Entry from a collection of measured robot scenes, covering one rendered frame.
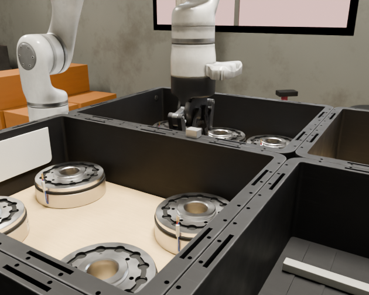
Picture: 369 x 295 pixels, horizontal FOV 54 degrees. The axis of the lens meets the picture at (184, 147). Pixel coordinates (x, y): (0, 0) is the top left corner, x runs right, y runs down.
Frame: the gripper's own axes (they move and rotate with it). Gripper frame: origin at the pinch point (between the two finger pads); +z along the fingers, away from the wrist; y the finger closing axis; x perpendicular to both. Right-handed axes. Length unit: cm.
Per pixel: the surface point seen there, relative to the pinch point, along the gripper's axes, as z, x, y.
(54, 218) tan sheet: 2.5, -8.8, 25.0
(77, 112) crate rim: -7.6, -18.1, 8.8
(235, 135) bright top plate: -0.6, 3.8, -11.7
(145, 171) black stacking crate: -1.0, -1.9, 12.7
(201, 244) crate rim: -7.3, 17.4, 34.5
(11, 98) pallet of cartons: 37, -231, -140
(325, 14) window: -24, -6, -211
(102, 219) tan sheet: 2.5, -2.8, 22.2
